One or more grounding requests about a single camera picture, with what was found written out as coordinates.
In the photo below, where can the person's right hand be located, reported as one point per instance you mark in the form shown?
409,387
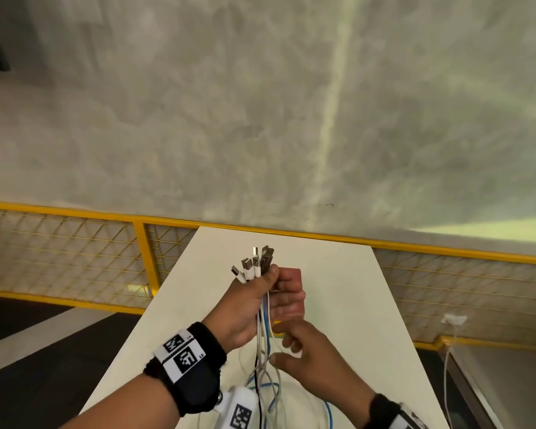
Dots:
321,366

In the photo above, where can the person's left hand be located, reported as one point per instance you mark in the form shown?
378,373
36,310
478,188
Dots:
250,308

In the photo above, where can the pink box with green drawer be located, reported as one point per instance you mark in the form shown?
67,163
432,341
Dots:
297,281

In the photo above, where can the person's right forearm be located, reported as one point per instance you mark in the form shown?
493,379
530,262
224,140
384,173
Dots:
362,420

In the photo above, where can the white table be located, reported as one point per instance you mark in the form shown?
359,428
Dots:
348,299

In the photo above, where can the black right wristband with markers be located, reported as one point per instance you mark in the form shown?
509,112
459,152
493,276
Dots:
388,417

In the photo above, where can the black wristband with markers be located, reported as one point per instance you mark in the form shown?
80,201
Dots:
388,417
192,375

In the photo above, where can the black left wristband with markers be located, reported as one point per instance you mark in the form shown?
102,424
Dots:
192,375

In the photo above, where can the yellow mesh railing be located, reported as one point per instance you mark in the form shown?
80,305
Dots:
147,263

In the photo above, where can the white wall socket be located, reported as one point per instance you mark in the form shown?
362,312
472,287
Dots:
454,319

